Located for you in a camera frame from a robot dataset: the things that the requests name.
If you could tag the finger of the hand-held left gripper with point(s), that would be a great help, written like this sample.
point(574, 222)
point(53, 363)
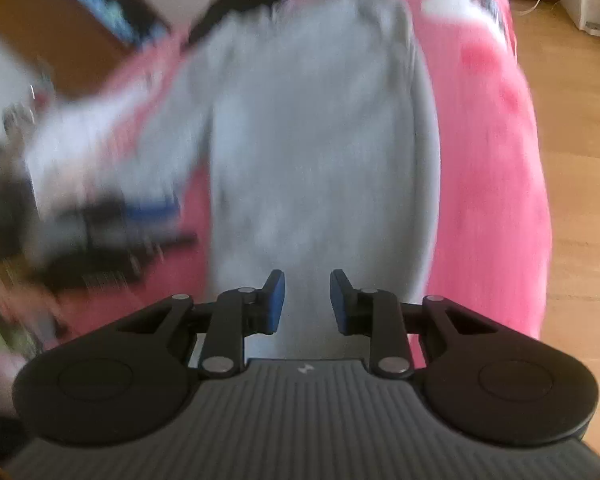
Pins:
point(150, 210)
point(165, 244)

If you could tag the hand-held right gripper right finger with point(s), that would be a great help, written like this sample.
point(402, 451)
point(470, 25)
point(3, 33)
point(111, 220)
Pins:
point(338, 302)

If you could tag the wooden door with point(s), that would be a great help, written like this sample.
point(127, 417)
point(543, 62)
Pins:
point(45, 25)

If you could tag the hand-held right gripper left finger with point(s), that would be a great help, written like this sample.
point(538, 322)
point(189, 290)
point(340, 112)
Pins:
point(276, 302)

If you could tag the pink floral blanket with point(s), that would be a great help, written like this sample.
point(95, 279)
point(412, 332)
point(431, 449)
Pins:
point(480, 185)

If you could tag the black folded garment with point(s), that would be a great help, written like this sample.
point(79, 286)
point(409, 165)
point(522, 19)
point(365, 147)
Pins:
point(240, 10)

